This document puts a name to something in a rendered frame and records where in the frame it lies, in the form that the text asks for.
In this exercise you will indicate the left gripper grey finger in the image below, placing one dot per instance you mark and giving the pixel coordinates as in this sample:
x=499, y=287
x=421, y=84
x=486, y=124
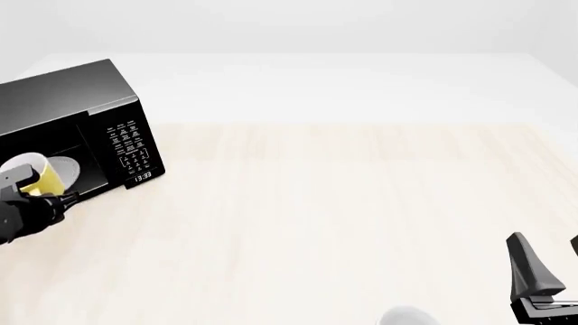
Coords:
x=18, y=174

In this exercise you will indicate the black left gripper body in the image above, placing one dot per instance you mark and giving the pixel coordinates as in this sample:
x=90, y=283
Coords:
x=58, y=203

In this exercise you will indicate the white rounded object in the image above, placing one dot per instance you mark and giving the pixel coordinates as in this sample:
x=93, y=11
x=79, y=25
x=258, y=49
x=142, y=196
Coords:
x=406, y=316

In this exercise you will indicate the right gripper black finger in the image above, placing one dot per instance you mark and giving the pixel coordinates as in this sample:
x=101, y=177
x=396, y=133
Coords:
x=526, y=271
x=575, y=245

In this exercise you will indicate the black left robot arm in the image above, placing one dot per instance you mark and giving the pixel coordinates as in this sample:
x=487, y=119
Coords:
x=22, y=216

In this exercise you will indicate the black microwave oven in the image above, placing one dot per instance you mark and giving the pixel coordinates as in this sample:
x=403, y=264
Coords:
x=68, y=98

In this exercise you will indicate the white round turntable plate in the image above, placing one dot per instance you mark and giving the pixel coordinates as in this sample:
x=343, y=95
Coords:
x=68, y=171

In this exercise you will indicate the yellow and white mug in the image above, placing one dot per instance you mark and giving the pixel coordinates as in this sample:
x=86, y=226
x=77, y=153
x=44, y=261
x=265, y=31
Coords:
x=49, y=179

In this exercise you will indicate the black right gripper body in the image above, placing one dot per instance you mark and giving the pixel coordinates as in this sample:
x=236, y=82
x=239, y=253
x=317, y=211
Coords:
x=546, y=313

